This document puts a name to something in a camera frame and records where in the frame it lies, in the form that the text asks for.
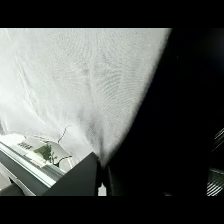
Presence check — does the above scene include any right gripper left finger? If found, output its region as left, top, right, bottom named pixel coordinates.
left=42, top=151, right=102, bottom=197

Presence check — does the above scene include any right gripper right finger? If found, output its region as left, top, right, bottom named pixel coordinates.
left=102, top=162, right=134, bottom=197

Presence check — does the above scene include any white garment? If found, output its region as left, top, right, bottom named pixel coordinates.
left=0, top=28, right=173, bottom=168

